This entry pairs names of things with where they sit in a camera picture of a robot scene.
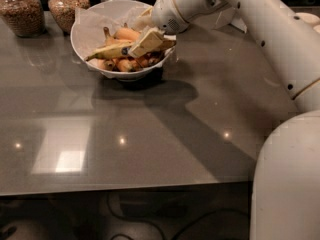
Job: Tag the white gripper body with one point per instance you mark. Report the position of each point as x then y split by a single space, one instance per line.
164 13

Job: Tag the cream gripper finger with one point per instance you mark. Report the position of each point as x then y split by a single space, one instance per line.
149 40
143 20

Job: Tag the long yellow-green banana with sticker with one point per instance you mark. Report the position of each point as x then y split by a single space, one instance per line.
128 49

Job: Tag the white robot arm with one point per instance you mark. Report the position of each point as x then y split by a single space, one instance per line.
286 186

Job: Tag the small orange banana top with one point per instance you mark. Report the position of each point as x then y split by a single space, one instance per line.
126 33

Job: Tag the white bowl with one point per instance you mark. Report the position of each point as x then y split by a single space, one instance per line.
87 33

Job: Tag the pile of small bananas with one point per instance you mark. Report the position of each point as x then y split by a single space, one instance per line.
127 64

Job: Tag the white paper liner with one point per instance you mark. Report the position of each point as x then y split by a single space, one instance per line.
107 39

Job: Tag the white folded card stand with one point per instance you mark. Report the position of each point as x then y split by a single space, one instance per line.
230 17

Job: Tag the glass jar of grains far-left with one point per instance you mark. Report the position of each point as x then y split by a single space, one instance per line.
25 18

